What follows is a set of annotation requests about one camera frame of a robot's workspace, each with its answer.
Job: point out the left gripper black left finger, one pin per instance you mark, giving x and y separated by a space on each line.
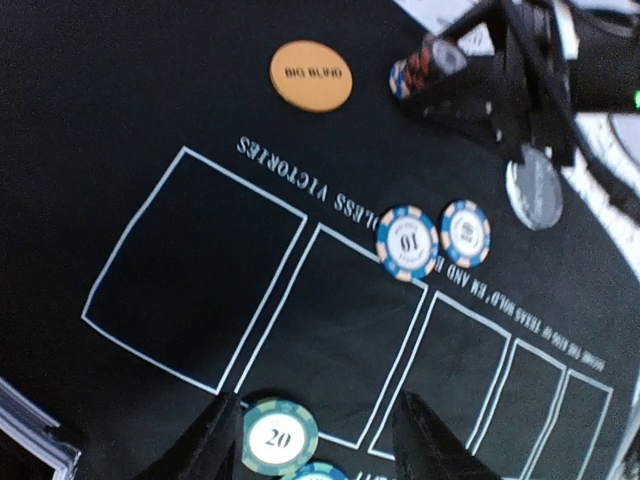
211 447

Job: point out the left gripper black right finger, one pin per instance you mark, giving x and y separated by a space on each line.
424 447

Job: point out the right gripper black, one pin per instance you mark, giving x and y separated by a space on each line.
475 109

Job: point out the green twenty chip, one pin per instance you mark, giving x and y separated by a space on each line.
279 438

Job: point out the red black chip stack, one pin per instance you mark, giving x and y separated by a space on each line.
436 59

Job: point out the black round dealer button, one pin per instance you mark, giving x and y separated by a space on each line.
534 189

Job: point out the chip pile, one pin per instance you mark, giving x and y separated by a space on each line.
319 471

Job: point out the blue ten chip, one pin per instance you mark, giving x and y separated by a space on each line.
465 233
407 243

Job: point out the orange big blind button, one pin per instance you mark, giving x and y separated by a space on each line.
311 76

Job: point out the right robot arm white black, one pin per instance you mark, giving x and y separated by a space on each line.
514 75

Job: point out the aluminium poker chip case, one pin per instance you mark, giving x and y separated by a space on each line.
37 432

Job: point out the black poker play mat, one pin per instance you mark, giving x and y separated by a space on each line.
171 228

